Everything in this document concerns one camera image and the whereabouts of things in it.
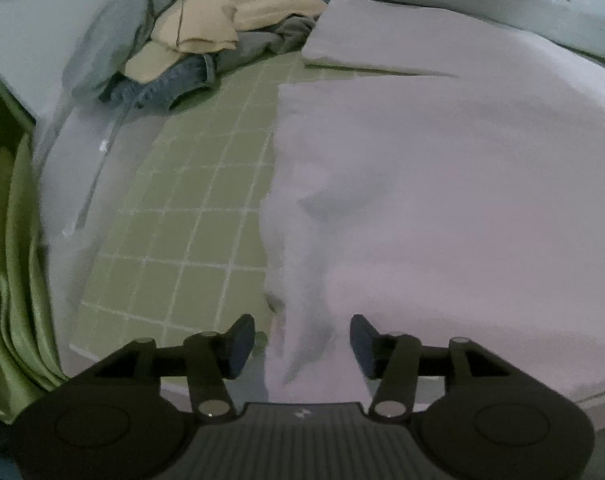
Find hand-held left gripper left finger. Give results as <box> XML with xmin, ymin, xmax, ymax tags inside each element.
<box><xmin>90</xmin><ymin>313</ymin><xmax>257</xmax><ymax>419</ymax></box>

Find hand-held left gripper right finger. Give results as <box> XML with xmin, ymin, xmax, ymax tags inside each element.
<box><xmin>349</xmin><ymin>313</ymin><xmax>514</xmax><ymax>419</ymax></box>

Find white towel cloth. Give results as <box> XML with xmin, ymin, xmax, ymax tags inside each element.
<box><xmin>260</xmin><ymin>0</ymin><xmax>605</xmax><ymax>411</ymax></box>

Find pile of clothes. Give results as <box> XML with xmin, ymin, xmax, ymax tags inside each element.
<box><xmin>61</xmin><ymin>0</ymin><xmax>233</xmax><ymax>107</ymax></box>

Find green curtain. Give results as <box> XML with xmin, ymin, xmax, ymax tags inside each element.
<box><xmin>0</xmin><ymin>60</ymin><xmax>69</xmax><ymax>426</ymax></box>

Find blue jeans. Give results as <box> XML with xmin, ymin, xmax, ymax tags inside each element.
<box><xmin>99</xmin><ymin>52</ymin><xmax>219</xmax><ymax>112</ymax></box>

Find grey blue denim garment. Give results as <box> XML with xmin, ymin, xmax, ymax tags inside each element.
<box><xmin>213</xmin><ymin>14</ymin><xmax>319</xmax><ymax>74</ymax></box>

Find beige garment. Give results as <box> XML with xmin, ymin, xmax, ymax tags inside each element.
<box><xmin>124</xmin><ymin>0</ymin><xmax>329</xmax><ymax>84</ymax></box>

